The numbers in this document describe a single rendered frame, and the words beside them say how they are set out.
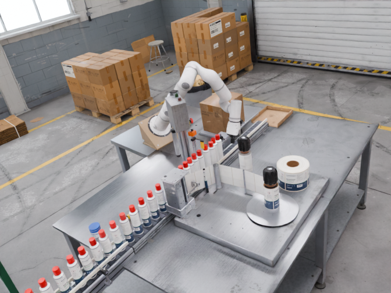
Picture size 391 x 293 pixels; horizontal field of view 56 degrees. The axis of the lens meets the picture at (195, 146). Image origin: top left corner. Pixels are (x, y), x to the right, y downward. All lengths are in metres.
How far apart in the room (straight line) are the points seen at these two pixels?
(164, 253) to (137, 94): 4.16
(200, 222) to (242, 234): 0.27
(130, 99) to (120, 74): 0.44
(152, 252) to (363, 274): 1.66
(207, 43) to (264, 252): 4.51
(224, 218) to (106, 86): 3.82
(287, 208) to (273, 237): 0.24
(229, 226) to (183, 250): 0.30
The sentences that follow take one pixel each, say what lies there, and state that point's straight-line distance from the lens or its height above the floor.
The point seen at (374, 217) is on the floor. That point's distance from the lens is 3.63.
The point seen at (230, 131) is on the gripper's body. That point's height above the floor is 1.03.
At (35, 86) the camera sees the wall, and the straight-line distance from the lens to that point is 7.67.
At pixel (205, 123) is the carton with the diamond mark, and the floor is 0.93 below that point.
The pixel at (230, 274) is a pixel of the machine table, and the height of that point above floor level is 0.83.
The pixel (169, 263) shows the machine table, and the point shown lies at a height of 0.83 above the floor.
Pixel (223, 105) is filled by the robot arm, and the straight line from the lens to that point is 2.83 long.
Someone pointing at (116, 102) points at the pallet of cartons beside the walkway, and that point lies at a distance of 5.81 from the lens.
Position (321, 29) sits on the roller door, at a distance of 6.66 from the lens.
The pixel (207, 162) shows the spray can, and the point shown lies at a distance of 2.62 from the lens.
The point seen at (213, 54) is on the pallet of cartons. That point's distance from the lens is 6.13.
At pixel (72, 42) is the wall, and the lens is 7.92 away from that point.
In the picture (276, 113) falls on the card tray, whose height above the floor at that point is 0.83.
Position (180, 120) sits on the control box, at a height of 1.37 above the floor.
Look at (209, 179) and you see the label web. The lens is 2.43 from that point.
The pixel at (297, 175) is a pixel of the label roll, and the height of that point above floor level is 1.01.
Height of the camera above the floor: 2.36
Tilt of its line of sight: 30 degrees down
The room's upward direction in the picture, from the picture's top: 10 degrees counter-clockwise
